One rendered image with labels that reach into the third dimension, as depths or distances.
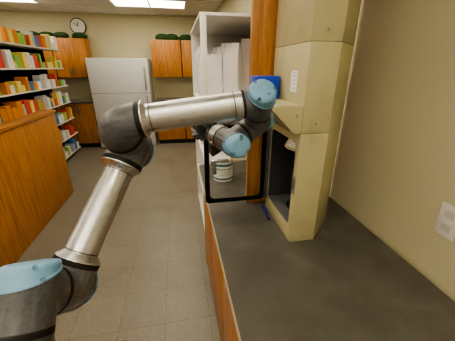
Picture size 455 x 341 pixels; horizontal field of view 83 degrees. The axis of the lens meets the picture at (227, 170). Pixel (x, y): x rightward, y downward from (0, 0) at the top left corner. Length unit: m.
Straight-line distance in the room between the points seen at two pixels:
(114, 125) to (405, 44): 1.07
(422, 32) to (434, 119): 0.31
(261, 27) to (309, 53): 0.39
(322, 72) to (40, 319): 0.98
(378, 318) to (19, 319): 0.90
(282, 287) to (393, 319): 0.33
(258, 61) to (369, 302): 1.02
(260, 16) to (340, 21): 0.40
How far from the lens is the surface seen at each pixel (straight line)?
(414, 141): 1.19
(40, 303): 0.68
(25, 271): 0.67
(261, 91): 0.68
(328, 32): 0.97
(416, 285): 1.16
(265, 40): 1.28
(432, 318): 1.07
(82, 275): 0.78
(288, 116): 0.93
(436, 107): 1.14
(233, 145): 0.74
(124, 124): 0.69
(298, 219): 1.12
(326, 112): 0.99
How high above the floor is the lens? 1.63
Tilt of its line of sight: 22 degrees down
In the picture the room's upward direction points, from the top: straight up
